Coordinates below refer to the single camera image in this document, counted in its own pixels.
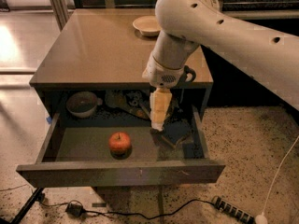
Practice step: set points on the dark bowl in drawer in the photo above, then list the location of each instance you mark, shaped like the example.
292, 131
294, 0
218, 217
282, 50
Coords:
83, 104

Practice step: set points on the black power adapter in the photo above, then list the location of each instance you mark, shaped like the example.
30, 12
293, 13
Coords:
74, 209

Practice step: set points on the grey top drawer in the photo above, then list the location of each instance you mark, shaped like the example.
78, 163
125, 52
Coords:
75, 153

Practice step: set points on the grey cabinet counter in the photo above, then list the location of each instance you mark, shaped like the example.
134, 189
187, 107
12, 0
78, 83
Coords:
98, 49

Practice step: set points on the red apple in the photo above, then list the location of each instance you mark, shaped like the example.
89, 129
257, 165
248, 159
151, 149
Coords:
119, 143

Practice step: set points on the black power strip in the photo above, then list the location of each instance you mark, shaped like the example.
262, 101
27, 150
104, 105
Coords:
232, 210

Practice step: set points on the metal window frame post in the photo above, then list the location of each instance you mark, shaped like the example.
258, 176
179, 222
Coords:
60, 11

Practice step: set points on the black metal floor bar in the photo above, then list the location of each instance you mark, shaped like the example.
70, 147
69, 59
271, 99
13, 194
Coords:
29, 203

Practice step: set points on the white bowl on counter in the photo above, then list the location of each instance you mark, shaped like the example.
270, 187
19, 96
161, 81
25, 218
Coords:
147, 26

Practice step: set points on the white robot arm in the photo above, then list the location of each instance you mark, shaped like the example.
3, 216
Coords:
251, 64

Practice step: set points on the dark crumpled chip bag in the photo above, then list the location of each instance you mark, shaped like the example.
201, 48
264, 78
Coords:
131, 102

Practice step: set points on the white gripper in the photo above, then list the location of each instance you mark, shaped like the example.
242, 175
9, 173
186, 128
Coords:
163, 74

